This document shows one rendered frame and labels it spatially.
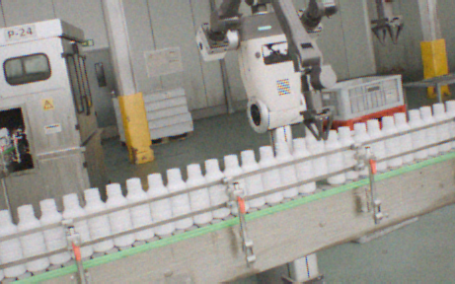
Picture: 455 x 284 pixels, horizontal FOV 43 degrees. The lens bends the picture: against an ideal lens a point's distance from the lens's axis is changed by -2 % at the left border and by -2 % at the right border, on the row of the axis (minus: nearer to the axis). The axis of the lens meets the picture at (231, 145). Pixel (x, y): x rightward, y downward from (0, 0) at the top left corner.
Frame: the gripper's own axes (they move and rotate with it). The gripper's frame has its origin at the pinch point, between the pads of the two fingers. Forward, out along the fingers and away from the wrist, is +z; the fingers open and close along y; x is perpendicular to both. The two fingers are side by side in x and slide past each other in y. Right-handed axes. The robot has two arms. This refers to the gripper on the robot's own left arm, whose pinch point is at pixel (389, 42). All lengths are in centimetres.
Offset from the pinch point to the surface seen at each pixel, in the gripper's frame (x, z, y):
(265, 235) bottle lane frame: 72, 47, -20
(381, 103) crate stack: -123, 46, 162
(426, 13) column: -679, -21, 677
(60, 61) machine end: 60, -27, 347
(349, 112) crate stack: -91, 47, 157
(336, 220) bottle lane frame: 47, 50, -20
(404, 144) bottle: 14.1, 33.4, -16.7
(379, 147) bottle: 24.9, 31.9, -17.2
